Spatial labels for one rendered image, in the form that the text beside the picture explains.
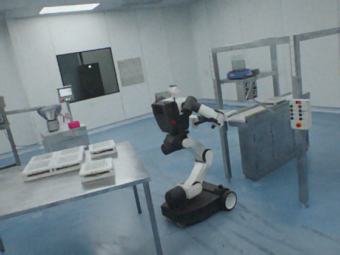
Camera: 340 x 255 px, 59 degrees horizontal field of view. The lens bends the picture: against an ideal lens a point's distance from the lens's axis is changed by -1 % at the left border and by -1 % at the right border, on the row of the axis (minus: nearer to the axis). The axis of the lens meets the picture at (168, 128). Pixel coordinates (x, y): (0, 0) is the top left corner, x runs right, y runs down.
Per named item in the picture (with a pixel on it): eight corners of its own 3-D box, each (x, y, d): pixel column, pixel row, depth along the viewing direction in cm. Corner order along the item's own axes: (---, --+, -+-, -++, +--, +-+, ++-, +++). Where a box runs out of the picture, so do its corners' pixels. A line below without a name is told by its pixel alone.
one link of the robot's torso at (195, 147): (211, 164, 311) (181, 149, 283) (199, 161, 324) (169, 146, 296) (216, 150, 313) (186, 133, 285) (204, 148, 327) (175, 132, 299)
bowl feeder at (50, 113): (45, 134, 452) (38, 110, 443) (40, 131, 482) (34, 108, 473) (76, 125, 475) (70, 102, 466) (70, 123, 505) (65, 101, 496)
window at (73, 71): (67, 104, 724) (55, 55, 696) (67, 104, 725) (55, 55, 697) (119, 91, 790) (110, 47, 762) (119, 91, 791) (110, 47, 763)
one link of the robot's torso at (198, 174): (192, 194, 296) (207, 148, 303) (178, 189, 311) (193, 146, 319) (201, 198, 305) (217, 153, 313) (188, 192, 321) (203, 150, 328)
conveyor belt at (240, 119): (244, 124, 329) (244, 119, 328) (227, 122, 349) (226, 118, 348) (309, 98, 403) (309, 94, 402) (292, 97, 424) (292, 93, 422)
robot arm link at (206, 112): (226, 112, 262) (203, 101, 262) (220, 125, 261) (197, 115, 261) (223, 113, 274) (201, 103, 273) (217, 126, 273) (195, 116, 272)
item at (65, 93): (67, 126, 489) (57, 88, 474) (65, 125, 497) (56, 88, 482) (80, 122, 500) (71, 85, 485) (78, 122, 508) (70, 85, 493)
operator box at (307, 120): (309, 130, 255) (307, 100, 249) (291, 128, 269) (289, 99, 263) (312, 128, 259) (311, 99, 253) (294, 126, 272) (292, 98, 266)
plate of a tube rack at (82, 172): (79, 176, 220) (78, 174, 220) (82, 166, 244) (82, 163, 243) (112, 169, 224) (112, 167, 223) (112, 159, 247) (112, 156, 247)
